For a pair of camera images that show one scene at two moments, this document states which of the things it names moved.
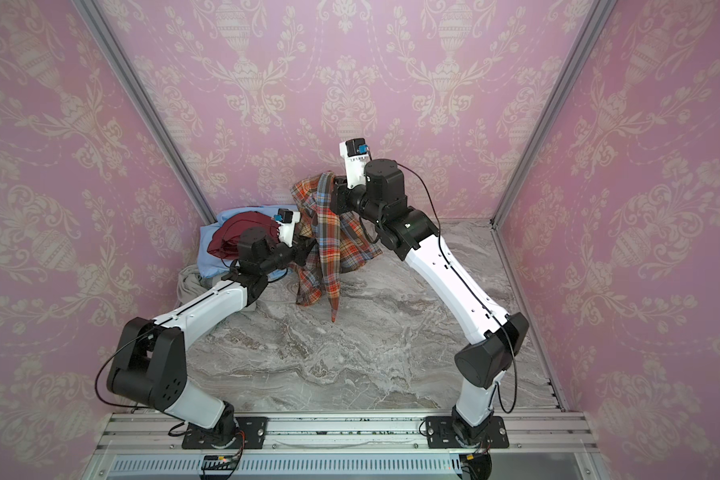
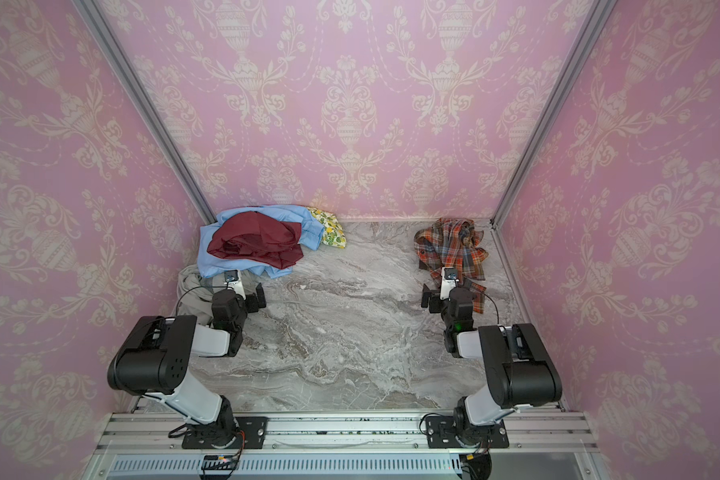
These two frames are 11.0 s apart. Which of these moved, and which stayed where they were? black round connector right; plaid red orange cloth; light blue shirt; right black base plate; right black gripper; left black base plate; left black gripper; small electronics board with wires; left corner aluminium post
Moved: left black gripper; plaid red orange cloth; right black gripper
Stayed: right black base plate; left black base plate; left corner aluminium post; light blue shirt; small electronics board with wires; black round connector right
